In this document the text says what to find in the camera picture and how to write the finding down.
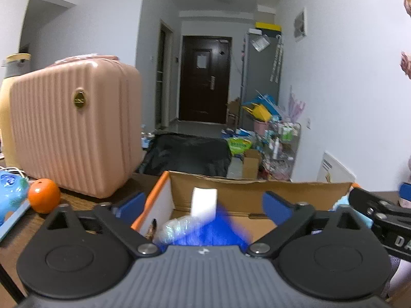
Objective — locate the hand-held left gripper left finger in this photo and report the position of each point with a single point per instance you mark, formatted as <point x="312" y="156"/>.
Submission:
<point x="133" y="203"/>

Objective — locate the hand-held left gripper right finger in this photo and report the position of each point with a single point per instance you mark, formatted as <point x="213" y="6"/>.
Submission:
<point x="276" y="205"/>

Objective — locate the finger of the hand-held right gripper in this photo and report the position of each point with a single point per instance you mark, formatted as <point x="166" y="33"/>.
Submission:
<point x="405" y="189"/>
<point x="372" y="206"/>

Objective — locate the red cardboard box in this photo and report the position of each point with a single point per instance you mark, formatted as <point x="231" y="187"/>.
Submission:
<point x="257" y="195"/>

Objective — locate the clear plastic bag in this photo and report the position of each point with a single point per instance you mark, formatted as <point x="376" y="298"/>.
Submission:
<point x="260" y="43"/>
<point x="175" y="231"/>

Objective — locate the blue tissue packet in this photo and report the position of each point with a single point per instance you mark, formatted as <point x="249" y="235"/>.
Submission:
<point x="218" y="231"/>

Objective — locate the small brown cardboard box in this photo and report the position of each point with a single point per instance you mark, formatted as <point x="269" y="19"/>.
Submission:
<point x="251" y="165"/>

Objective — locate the storage cart with bottles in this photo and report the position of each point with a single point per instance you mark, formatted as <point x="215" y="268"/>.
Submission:
<point x="282" y="147"/>

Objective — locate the green snack packet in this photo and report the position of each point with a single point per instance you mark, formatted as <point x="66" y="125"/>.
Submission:
<point x="240" y="146"/>

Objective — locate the black bag on floor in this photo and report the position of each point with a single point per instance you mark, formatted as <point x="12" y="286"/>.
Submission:
<point x="186" y="154"/>

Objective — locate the pink bucket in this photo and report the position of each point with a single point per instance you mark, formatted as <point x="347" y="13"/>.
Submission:
<point x="260" y="125"/>

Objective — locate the orange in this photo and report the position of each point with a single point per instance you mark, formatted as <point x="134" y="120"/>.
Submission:
<point x="44" y="195"/>

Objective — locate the pink ribbed suitcase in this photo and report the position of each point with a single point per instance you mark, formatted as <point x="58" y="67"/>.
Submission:
<point x="74" y="128"/>

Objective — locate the blue and yellow bags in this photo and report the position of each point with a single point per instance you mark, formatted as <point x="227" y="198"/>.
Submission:
<point x="260" y="107"/>

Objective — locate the purple wrapping paper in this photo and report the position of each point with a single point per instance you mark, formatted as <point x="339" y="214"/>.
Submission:
<point x="297" y="104"/>

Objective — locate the blue wet wipes pack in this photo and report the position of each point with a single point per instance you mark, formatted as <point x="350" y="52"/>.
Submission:
<point x="11" y="192"/>

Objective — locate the dried pink roses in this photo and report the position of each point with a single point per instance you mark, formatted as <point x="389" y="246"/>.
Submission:
<point x="407" y="64"/>

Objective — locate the grey refrigerator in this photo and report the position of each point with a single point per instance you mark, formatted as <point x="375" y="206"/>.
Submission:
<point x="257" y="77"/>

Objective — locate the side doorway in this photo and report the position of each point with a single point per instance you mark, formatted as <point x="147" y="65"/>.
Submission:
<point x="164" y="77"/>

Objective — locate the dark wooden door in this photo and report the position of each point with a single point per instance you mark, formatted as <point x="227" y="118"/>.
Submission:
<point x="205" y="80"/>

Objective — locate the white folded umbrella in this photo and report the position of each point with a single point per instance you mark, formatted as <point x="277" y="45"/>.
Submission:
<point x="277" y="61"/>

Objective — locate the clear plastic bag on refrigerator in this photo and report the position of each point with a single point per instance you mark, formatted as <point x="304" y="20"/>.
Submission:
<point x="260" y="43"/>

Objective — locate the yellow and black box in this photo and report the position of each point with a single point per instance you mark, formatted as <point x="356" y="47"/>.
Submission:
<point x="268" y="28"/>

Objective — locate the yellow thermos bottle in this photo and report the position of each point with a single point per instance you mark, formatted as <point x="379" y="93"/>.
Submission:
<point x="12" y="67"/>

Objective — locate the white board leaning on wall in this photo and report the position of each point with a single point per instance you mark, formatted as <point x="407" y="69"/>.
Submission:
<point x="337" y="168"/>

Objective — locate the wall electrical panel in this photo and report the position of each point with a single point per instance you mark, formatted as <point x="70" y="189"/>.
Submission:
<point x="300" y="25"/>

